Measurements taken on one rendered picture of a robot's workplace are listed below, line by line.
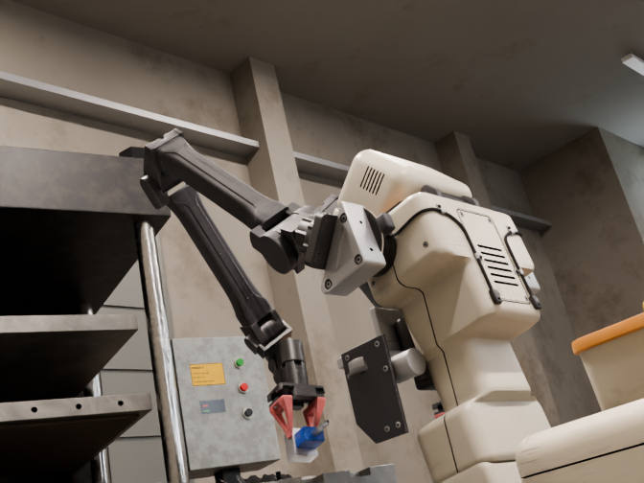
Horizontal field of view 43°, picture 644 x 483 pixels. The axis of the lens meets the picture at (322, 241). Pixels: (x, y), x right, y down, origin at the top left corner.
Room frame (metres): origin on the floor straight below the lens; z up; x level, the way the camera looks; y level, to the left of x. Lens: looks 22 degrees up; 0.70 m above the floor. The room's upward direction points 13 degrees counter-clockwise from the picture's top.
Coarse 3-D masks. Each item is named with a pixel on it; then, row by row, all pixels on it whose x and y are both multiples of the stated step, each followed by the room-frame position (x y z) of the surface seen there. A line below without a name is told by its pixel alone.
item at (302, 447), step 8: (320, 424) 1.52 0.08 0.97; (328, 424) 1.50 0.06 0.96; (296, 432) 1.56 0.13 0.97; (304, 432) 1.53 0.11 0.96; (312, 432) 1.53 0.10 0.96; (320, 432) 1.55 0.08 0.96; (288, 440) 1.58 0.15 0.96; (296, 440) 1.56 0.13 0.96; (304, 440) 1.53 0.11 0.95; (312, 440) 1.54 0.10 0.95; (320, 440) 1.55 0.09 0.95; (288, 448) 1.58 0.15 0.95; (296, 448) 1.56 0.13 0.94; (304, 448) 1.57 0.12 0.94; (312, 448) 1.58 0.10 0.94; (288, 456) 1.58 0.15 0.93; (296, 456) 1.57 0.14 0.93; (304, 456) 1.57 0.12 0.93; (312, 456) 1.58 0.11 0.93
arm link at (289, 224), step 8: (296, 216) 1.24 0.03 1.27; (304, 216) 1.22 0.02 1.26; (280, 224) 1.24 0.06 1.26; (288, 224) 1.21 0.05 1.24; (296, 224) 1.20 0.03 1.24; (280, 232) 1.22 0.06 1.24; (288, 232) 1.20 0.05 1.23; (288, 240) 1.22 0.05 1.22; (296, 256) 1.24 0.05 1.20; (304, 256) 1.25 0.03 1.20; (296, 264) 1.26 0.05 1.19; (304, 264) 1.27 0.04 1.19; (296, 272) 1.28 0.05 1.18
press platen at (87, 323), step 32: (0, 320) 2.04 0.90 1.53; (32, 320) 2.09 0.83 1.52; (64, 320) 2.14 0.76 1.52; (96, 320) 2.19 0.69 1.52; (128, 320) 2.24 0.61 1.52; (0, 352) 2.19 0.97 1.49; (32, 352) 2.25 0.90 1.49; (64, 352) 2.31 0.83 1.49; (96, 352) 2.38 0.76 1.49; (0, 384) 2.49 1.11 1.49; (32, 384) 2.56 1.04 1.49; (64, 384) 2.65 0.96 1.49
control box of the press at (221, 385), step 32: (192, 352) 2.38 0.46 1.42; (224, 352) 2.44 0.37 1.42; (192, 384) 2.37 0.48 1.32; (224, 384) 2.43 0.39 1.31; (256, 384) 2.50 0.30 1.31; (192, 416) 2.36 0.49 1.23; (224, 416) 2.42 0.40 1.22; (256, 416) 2.49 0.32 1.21; (192, 448) 2.36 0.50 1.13; (224, 448) 2.41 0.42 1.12; (256, 448) 2.47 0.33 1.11; (224, 480) 2.46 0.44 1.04
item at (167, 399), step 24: (144, 240) 2.19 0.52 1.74; (144, 264) 2.19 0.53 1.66; (144, 288) 2.20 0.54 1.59; (168, 336) 2.21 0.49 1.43; (168, 360) 2.20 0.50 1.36; (96, 384) 2.76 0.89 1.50; (168, 384) 2.19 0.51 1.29; (168, 408) 2.19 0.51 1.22; (168, 432) 2.19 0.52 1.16; (96, 456) 2.75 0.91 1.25; (168, 456) 2.19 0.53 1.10; (96, 480) 2.75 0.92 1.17; (168, 480) 2.20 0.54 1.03
